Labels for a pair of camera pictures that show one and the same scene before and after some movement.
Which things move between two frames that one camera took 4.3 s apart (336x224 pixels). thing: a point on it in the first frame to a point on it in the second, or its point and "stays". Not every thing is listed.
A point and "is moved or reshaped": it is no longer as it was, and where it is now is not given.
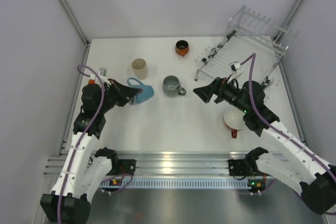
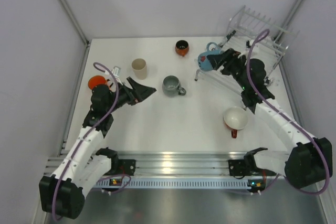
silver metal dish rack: (254, 43) stays
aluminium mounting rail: (188, 163) stays
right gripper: (219, 86) to (228, 58)
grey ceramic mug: (171, 86) stays
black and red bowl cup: (181, 47) stays
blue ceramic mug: (145, 93) is moved or reshaped
